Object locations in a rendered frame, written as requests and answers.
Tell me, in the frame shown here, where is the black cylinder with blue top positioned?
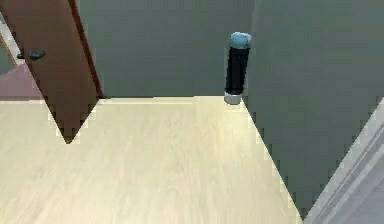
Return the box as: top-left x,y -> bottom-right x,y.
223,31 -> 253,106

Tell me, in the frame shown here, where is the black door handle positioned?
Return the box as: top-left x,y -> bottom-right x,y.
17,49 -> 47,62

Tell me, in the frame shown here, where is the brown wooden room door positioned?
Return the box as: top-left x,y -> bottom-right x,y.
0,0 -> 106,145

